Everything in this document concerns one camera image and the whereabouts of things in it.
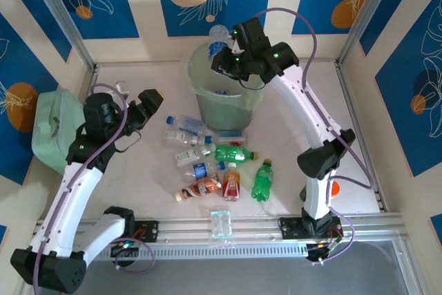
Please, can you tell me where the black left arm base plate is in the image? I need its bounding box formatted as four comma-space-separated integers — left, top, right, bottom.
131, 220, 160, 245

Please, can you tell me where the clear bottle green white label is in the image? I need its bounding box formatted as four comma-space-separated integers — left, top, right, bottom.
163, 129, 214, 146
175, 144, 218, 164

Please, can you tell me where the clear bottle dark blue label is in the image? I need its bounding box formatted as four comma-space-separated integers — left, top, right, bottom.
185, 161, 227, 181

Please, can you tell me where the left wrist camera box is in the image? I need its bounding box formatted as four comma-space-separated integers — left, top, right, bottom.
115, 80, 131, 99

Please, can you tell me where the grey slotted cable duct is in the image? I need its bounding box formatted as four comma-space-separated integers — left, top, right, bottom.
43, 242, 310, 263

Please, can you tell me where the flattened bottle bright blue label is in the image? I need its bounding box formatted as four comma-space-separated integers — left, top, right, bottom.
216, 130, 249, 146

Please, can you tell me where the aluminium frame post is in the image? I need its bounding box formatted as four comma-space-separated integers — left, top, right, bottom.
26, 0, 97, 70
336, 0, 407, 68

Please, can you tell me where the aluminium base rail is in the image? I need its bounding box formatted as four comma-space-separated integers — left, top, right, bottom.
29, 212, 410, 251

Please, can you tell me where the green Sprite bottle yellow cap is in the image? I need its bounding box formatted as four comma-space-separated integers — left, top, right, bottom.
213, 144, 259, 164
250, 158, 275, 203

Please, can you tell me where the red label drink bottle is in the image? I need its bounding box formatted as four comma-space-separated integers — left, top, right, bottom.
222, 162, 242, 202

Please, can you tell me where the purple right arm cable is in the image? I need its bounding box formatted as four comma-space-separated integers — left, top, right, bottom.
256, 8, 376, 267

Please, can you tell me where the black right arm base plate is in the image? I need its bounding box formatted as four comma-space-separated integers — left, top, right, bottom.
278, 216, 343, 240

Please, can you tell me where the connector wire bundle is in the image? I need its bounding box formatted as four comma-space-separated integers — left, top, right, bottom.
109, 238, 141, 258
305, 227, 343, 263

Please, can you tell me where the clear bottle light blue label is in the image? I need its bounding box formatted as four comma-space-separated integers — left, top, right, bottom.
166, 115, 205, 134

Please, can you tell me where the clear plastic cup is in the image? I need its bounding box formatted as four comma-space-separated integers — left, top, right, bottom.
209, 209, 233, 240

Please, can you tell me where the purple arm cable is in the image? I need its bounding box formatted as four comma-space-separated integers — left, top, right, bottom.
32, 82, 155, 295
256, 8, 376, 267

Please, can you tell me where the mint green storage box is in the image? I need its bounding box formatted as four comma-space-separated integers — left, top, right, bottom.
31, 89, 91, 175

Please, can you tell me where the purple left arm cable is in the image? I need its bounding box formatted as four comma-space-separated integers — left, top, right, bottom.
32, 82, 155, 295

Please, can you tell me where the clear Pepsi bottle blue label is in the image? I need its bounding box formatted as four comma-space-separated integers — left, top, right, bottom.
208, 24, 231, 65

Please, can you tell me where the grey metal panel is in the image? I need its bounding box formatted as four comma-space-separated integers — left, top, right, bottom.
34, 241, 415, 295

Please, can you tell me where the grey mesh waste bin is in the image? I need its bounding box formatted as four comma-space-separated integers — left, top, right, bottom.
186, 37, 269, 133

